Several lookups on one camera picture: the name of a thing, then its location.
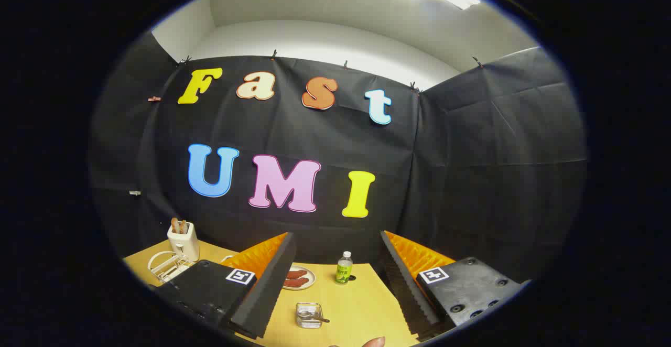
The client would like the white wire dish rack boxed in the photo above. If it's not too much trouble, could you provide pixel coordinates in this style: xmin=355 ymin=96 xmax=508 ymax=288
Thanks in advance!
xmin=147 ymin=251 xmax=196 ymax=284

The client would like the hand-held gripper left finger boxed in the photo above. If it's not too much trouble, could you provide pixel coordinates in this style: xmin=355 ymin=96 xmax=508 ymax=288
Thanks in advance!
xmin=155 ymin=232 xmax=297 ymax=340

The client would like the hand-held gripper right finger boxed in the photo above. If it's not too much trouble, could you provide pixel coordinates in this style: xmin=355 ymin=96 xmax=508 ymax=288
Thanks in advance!
xmin=379 ymin=230 xmax=531 ymax=340

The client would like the green label drink bottle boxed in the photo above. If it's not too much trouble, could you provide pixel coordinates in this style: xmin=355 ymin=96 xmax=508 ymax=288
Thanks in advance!
xmin=335 ymin=251 xmax=353 ymax=285

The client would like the metal wire basket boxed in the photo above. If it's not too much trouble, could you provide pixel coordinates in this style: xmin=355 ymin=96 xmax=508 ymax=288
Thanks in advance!
xmin=295 ymin=302 xmax=323 ymax=329

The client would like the white toaster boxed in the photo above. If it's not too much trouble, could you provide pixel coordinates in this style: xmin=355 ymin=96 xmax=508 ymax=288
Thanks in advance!
xmin=167 ymin=222 xmax=200 ymax=262

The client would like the white plate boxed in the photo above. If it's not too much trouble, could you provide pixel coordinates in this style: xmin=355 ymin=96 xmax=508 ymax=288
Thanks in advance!
xmin=282 ymin=266 xmax=316 ymax=290

